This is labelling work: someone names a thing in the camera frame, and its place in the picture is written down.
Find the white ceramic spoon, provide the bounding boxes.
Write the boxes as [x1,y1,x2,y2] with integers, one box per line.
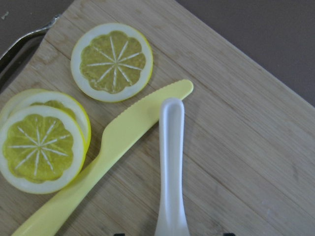
[155,98,190,236]

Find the yellow plastic knife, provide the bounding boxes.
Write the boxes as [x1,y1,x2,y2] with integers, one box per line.
[13,79,193,236]

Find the single lemon slice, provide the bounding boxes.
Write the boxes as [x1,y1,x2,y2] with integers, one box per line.
[70,23,153,102]

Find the top stacked lemon slice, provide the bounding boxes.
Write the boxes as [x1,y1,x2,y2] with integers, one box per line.
[0,105,86,194]

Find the stacked lemon slice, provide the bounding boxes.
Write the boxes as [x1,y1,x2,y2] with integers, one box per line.
[0,88,91,157]
[0,105,86,194]

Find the lower stacked lemon slice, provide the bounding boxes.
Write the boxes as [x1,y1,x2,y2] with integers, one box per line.
[0,88,91,157]

